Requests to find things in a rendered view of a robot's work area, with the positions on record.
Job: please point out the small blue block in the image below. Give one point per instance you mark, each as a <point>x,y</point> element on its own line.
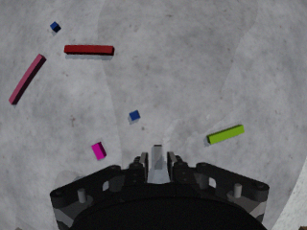
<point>134,115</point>
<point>55,27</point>

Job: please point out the small grey block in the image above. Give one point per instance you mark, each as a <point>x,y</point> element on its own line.
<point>157,157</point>

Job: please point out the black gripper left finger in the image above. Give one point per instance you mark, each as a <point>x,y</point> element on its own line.
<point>69,200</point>

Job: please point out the small magenta block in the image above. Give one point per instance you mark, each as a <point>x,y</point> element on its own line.
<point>99,150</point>

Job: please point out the pink rod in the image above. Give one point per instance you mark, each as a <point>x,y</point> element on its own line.
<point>26,79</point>

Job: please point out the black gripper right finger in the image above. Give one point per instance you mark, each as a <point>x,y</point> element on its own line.
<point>249,193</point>

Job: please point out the red rod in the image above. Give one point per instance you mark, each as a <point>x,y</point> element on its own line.
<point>99,50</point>

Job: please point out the lime green rod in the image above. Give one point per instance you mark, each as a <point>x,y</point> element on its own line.
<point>224,134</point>

